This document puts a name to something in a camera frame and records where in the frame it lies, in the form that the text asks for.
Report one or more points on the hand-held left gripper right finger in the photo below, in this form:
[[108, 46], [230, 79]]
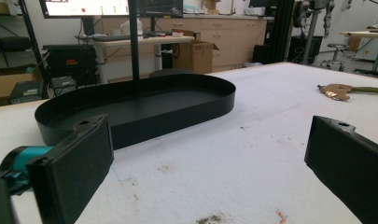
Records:
[[351, 161]]

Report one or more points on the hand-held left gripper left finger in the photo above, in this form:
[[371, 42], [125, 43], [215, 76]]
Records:
[[71, 174]]

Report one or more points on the teal and black tool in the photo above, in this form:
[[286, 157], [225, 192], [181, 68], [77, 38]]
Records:
[[28, 155]]

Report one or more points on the small grey device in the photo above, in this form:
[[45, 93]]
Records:
[[62, 84]]

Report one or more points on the black electronic device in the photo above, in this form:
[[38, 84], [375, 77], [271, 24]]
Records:
[[26, 91]]

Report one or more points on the metal stool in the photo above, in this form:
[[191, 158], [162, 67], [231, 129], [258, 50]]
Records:
[[336, 56]]

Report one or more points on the black equipment case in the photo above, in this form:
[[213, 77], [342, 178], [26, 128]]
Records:
[[71, 63]]

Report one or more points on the flat cardboard box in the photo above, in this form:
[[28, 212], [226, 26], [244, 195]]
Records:
[[9, 82]]

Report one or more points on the black oval tray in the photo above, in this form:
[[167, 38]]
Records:
[[165, 109]]

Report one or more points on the light wooden side table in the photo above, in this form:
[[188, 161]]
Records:
[[364, 34]]

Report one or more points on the grey metal stand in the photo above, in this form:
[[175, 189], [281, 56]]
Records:
[[310, 37]]

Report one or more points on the black keyboard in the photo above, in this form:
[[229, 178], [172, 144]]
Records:
[[110, 38]]

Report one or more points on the black upright pole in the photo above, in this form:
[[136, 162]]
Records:
[[134, 46]]

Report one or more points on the black round seat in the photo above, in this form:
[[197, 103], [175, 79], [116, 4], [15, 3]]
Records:
[[171, 72]]

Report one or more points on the black shelf rack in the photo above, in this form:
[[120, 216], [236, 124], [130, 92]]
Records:
[[28, 31]]

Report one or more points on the light wooden desk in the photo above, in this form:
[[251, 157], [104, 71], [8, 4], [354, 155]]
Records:
[[165, 40]]

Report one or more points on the bright computer monitor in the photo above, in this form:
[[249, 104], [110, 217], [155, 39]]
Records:
[[84, 7]]

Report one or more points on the open cardboard box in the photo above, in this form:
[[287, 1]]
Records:
[[194, 57]]

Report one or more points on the light wooden cabinets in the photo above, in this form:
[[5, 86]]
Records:
[[233, 37]]

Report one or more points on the dark computer monitor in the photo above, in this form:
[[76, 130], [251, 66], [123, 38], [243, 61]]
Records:
[[161, 7]]

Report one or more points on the black metal frame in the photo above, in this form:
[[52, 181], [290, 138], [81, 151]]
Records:
[[281, 31]]

